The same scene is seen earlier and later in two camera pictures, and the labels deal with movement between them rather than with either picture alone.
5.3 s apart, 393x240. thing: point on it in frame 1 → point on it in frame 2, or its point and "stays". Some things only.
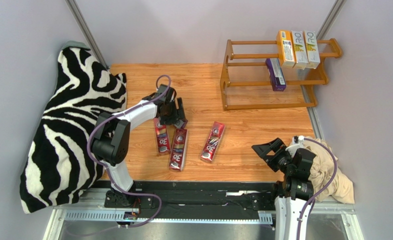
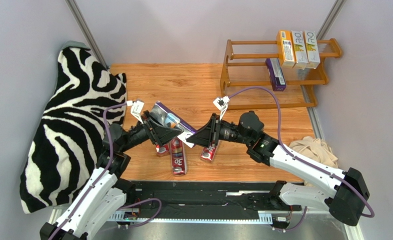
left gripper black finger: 180,114 → 159,133
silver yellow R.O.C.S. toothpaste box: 300,50 stays
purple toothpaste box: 276,77 stays
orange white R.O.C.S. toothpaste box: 311,49 stays
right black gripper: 273,154 → 214,130
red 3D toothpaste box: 212,142 stays
